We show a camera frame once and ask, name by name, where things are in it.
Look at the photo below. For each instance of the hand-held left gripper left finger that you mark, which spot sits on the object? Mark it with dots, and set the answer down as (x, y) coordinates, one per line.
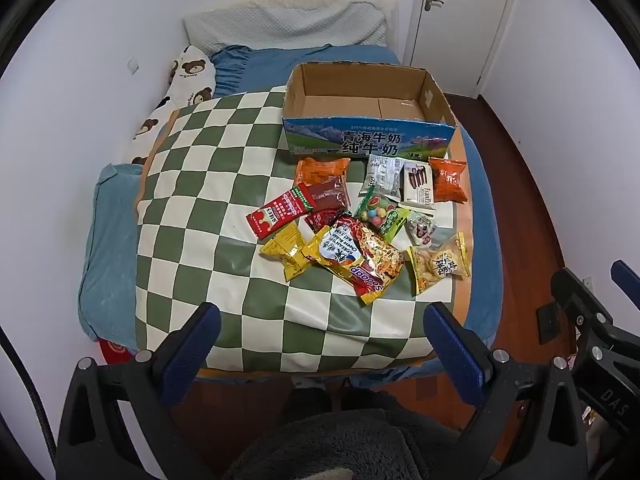
(192, 347)

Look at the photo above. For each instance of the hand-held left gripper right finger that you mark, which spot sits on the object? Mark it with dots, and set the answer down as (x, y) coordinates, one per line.
(452, 352)

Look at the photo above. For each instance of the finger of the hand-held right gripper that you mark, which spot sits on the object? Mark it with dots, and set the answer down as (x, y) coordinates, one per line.
(580, 300)
(627, 277)

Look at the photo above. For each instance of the yellow clear biscuit packet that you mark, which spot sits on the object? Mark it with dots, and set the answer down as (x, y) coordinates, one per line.
(440, 265)

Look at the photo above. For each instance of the small white snack packet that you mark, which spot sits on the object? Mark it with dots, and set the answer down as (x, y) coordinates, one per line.
(421, 228)

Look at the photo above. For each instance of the large yellow red noodle bag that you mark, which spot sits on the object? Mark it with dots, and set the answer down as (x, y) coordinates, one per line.
(357, 260)

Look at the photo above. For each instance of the small yellow snack packet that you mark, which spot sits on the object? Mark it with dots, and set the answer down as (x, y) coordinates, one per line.
(287, 252)

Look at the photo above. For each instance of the green bag of colourful candies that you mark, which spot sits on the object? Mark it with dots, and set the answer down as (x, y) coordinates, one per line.
(380, 212)

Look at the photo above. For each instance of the red green snack packet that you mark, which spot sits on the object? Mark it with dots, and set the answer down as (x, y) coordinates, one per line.
(282, 210)

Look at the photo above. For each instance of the small orange snack packet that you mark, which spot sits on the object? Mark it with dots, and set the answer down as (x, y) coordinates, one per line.
(449, 180)

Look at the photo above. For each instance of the white chocolate wafer packet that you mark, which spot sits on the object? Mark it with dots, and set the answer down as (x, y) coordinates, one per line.
(417, 182)

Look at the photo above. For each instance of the dark red snack packet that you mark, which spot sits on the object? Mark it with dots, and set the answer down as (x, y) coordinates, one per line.
(320, 219)

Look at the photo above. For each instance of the grey white snack packet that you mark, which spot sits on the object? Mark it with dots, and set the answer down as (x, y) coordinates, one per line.
(382, 175)

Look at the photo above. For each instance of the orange packet with dark window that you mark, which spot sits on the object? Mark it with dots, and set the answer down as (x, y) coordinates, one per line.
(322, 180)

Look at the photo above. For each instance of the printed cardboard box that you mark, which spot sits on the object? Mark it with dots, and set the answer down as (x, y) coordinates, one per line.
(370, 110)

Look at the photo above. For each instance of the black floor socket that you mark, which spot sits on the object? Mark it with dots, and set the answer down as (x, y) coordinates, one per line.
(550, 323)

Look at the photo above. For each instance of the red patterned object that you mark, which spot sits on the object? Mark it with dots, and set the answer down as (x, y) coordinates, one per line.
(116, 352)

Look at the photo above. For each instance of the green white checkered blanket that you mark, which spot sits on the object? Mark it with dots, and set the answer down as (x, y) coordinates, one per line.
(210, 210)

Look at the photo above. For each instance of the grey fuzzy trousers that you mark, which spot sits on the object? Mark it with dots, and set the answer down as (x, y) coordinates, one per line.
(340, 447)

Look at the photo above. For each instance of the bear print pillow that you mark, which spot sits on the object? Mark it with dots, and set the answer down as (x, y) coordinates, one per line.
(187, 80)

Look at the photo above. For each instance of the blue ruffled pillow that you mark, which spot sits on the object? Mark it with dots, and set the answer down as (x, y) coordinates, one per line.
(235, 70)

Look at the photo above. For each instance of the white door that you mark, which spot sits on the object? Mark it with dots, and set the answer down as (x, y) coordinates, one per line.
(465, 20)

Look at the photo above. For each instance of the grey white textured pillow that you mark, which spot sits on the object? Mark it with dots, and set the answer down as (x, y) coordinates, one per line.
(280, 27)

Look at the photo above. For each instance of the white fluffy cushion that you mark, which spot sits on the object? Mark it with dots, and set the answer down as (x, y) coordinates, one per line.
(320, 1)

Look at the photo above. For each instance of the white wall switch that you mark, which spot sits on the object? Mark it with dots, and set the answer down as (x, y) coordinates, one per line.
(133, 65)

